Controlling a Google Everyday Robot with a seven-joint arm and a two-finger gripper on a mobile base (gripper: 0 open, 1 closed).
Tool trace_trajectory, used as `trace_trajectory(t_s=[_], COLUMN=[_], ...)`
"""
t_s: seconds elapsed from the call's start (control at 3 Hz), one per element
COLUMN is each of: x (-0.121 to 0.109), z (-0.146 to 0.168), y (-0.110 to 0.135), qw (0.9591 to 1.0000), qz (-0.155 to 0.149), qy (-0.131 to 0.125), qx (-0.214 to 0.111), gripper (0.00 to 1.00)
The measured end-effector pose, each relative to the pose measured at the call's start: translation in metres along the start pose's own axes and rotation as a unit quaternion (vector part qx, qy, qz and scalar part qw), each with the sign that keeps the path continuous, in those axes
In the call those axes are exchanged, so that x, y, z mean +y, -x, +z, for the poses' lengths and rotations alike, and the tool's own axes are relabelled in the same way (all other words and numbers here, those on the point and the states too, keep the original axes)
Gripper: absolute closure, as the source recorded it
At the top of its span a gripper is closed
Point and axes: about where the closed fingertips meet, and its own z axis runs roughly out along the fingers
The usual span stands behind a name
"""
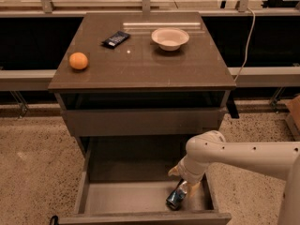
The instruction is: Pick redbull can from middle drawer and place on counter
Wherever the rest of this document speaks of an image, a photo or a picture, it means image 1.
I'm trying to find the dark blue snack packet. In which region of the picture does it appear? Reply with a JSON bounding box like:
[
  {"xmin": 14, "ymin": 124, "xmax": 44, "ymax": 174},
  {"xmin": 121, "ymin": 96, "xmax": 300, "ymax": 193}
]
[{"xmin": 102, "ymin": 31, "xmax": 130, "ymax": 49}]

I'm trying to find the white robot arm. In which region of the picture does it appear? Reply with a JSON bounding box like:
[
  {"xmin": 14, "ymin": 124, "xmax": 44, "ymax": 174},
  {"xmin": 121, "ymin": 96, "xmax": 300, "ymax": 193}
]
[{"xmin": 168, "ymin": 130, "xmax": 300, "ymax": 225}]

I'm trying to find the metal window rail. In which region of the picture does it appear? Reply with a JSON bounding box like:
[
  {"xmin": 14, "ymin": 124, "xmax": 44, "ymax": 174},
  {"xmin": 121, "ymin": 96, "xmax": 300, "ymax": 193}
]
[{"xmin": 0, "ymin": 67, "xmax": 300, "ymax": 91}]

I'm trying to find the orange fruit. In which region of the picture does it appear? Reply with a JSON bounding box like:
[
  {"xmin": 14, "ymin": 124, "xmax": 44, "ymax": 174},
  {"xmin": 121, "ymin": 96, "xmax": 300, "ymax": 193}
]
[{"xmin": 68, "ymin": 52, "xmax": 88, "ymax": 70}]

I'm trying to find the white cable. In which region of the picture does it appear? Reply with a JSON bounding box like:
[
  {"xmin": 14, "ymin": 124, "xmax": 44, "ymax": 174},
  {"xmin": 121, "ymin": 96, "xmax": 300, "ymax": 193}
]
[{"xmin": 232, "ymin": 7, "xmax": 256, "ymax": 83}]

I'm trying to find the grey drawer cabinet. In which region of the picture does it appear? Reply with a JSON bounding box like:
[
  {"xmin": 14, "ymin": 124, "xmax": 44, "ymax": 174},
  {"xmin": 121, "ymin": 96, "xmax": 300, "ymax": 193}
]
[{"xmin": 49, "ymin": 12, "xmax": 236, "ymax": 151}]

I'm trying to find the closed top drawer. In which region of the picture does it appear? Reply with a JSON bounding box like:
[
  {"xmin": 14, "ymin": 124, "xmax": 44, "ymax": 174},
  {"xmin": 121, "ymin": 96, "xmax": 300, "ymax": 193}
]
[{"xmin": 62, "ymin": 109, "xmax": 226, "ymax": 137}]

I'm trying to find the open middle drawer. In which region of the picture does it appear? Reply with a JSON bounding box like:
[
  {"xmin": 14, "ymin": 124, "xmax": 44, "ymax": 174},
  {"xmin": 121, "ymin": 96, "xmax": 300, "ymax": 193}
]
[{"xmin": 59, "ymin": 135, "xmax": 231, "ymax": 225}]

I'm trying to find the silver blue redbull can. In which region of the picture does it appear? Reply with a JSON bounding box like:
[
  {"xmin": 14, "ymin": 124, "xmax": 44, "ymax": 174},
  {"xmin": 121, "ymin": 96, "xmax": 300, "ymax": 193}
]
[{"xmin": 166, "ymin": 179, "xmax": 188, "ymax": 210}]

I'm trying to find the cardboard box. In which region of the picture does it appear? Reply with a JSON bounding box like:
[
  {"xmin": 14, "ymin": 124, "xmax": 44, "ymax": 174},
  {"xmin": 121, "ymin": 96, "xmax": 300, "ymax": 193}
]
[{"xmin": 286, "ymin": 96, "xmax": 300, "ymax": 142}]

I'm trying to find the white paper bowl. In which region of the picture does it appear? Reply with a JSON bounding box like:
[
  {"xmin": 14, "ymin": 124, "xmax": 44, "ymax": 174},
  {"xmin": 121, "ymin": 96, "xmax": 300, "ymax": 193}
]
[{"xmin": 151, "ymin": 28, "xmax": 189, "ymax": 52}]

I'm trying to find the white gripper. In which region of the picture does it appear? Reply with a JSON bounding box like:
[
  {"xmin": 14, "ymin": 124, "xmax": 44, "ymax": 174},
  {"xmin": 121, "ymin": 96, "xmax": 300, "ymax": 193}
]
[{"xmin": 168, "ymin": 156, "xmax": 207, "ymax": 199}]

